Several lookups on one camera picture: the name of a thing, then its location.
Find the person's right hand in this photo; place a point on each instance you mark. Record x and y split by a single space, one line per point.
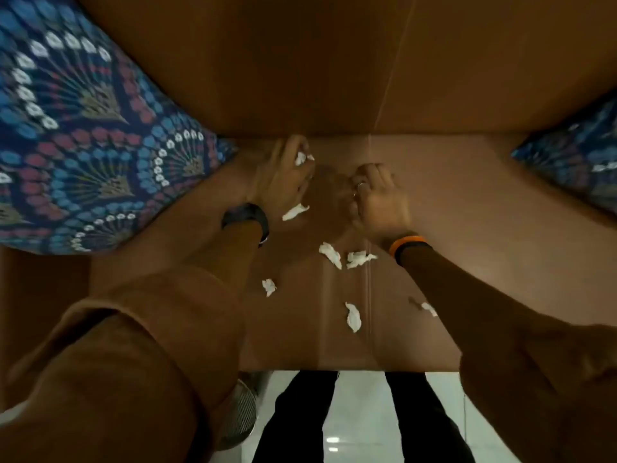
383 209

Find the person's left hand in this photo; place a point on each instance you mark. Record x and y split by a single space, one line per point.
277 185

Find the person's right thumb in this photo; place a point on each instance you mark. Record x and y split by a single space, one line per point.
355 207

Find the person's left thumb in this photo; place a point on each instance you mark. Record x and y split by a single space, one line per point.
304 185

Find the white tissue piece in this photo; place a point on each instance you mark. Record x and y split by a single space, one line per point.
301 158

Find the person's left forearm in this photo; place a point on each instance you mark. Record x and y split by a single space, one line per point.
202 250

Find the person's right forearm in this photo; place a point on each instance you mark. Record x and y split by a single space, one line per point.
462 303

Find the scatter of white tissue scraps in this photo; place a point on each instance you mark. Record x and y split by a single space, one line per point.
331 256

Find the orange wristband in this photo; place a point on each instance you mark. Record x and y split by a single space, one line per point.
404 243

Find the black wristwatch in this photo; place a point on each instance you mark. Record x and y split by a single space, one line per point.
246 215

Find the black trousers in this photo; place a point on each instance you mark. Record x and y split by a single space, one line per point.
299 419

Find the small blue patterned cushion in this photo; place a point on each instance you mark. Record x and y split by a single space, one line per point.
573 154

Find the large blue patterned cushion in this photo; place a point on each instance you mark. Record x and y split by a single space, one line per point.
82 139

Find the metal mesh waste bin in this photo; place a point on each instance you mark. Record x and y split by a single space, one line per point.
241 414

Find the brown long-sleeved shirt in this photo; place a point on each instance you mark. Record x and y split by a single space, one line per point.
125 371

